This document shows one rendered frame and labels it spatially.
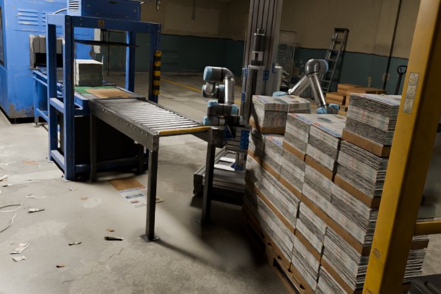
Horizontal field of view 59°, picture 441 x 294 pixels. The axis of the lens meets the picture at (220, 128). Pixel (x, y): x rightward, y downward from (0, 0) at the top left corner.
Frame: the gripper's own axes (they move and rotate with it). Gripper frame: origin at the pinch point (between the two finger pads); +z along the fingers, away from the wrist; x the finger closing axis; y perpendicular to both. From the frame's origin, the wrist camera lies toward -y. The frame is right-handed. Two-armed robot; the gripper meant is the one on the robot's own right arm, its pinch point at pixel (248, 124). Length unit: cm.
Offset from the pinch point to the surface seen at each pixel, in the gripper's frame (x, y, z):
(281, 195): -62, -30, 2
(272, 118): -20.8, 10.0, 9.3
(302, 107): -22.2, 19.0, 32.1
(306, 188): -89, -14, 3
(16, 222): 26, -85, -168
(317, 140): -92, 15, 3
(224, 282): -71, -84, -34
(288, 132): -59, 10, 3
